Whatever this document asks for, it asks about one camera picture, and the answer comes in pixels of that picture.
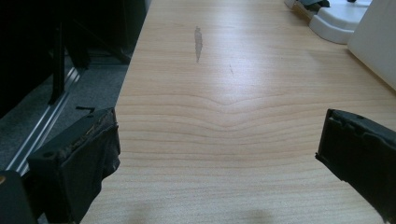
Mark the aluminium floor rail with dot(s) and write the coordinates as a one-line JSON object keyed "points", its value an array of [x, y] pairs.
{"points": [[43, 124]]}

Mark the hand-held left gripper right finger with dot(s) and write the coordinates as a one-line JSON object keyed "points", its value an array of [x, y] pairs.
{"points": [[361, 149]]}

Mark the black metal stand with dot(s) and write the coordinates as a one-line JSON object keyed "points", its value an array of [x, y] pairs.
{"points": [[59, 59]]}

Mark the white plastic appliance base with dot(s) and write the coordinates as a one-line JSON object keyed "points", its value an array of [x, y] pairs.
{"points": [[334, 21]]}

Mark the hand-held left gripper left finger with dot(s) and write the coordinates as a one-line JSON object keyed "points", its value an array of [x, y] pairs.
{"points": [[77, 161]]}

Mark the white box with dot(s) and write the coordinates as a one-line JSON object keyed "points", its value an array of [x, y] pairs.
{"points": [[376, 40]]}

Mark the dark object on appliance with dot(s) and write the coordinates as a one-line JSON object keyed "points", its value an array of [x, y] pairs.
{"points": [[314, 3]]}

